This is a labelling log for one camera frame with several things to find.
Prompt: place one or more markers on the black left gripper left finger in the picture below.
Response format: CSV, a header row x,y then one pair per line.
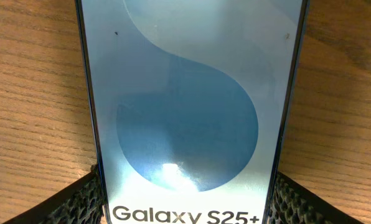
x,y
79,203

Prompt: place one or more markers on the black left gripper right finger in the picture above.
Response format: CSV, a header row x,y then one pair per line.
x,y
291,203

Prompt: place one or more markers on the blue Galaxy S25+ smartphone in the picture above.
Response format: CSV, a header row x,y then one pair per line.
x,y
188,100

